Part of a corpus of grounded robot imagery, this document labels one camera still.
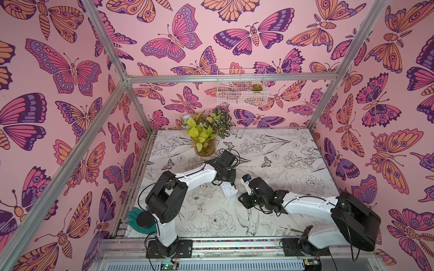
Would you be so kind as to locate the white digital alarm clock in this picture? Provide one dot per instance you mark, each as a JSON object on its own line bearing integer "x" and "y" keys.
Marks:
{"x": 229, "y": 190}

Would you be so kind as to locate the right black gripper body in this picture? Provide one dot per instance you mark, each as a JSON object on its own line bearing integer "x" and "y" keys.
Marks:
{"x": 252, "y": 193}

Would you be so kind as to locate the teal rubber glove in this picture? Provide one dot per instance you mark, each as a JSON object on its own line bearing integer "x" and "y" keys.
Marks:
{"x": 141, "y": 221}

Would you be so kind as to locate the white wire wall basket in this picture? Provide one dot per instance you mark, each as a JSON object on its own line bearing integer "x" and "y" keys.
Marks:
{"x": 235, "y": 89}

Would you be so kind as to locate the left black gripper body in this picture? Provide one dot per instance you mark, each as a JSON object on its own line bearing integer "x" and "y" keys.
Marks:
{"x": 230, "y": 175}

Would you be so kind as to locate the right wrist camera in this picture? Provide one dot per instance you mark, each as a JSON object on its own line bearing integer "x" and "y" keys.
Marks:
{"x": 245, "y": 180}

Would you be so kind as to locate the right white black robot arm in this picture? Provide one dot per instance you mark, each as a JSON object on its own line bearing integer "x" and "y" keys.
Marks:
{"x": 351, "y": 222}

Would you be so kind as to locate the small succulent in basket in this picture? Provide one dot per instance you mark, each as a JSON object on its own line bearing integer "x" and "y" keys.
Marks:
{"x": 257, "y": 87}

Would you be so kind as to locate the dark patterned leaf plant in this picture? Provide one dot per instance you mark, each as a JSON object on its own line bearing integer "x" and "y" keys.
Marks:
{"x": 222, "y": 122}

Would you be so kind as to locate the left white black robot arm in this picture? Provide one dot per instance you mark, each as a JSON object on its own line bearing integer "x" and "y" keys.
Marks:
{"x": 167, "y": 196}

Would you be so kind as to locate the green plant in glass vase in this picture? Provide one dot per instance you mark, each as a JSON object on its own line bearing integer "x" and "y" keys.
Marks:
{"x": 202, "y": 132}

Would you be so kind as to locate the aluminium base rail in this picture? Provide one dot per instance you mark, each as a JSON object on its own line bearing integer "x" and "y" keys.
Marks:
{"x": 231, "y": 254}

